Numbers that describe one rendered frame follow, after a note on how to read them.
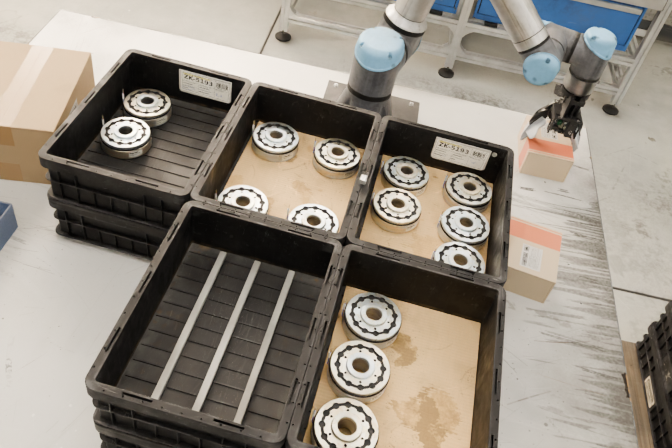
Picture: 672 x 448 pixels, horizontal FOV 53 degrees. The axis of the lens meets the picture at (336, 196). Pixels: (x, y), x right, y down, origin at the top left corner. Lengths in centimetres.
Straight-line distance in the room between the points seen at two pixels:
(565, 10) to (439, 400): 239
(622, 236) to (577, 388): 154
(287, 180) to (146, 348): 49
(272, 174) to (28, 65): 63
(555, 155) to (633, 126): 177
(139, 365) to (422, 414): 47
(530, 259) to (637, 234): 149
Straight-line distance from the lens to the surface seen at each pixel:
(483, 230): 143
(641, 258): 291
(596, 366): 153
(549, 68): 156
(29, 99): 163
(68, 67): 172
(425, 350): 125
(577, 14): 333
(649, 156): 345
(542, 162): 184
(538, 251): 157
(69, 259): 150
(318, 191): 145
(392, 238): 139
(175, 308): 124
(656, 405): 222
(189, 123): 159
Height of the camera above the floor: 184
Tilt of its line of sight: 44 degrees down
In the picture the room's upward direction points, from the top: 12 degrees clockwise
